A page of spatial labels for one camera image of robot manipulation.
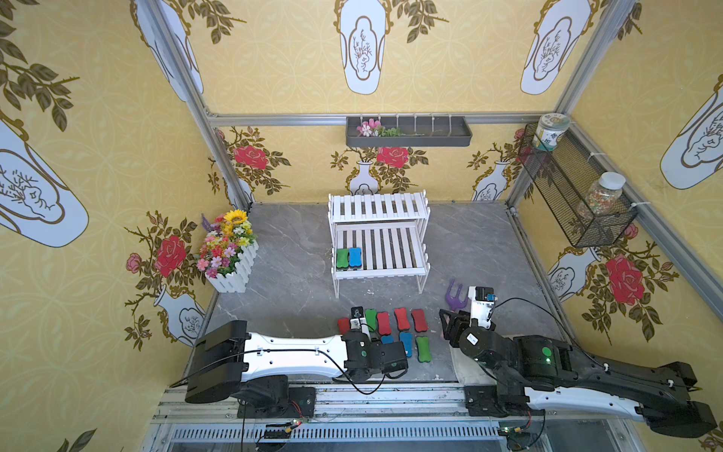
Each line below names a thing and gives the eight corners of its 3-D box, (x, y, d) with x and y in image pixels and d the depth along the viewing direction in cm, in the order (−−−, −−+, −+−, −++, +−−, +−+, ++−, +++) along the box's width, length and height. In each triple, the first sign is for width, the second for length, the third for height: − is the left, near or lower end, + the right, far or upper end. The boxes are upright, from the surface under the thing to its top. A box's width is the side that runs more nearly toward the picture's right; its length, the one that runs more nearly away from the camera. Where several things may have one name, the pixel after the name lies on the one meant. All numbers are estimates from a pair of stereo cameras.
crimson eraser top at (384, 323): (377, 334, 88) (377, 332, 86) (376, 314, 92) (377, 312, 90) (391, 334, 88) (391, 332, 86) (389, 314, 92) (390, 312, 90)
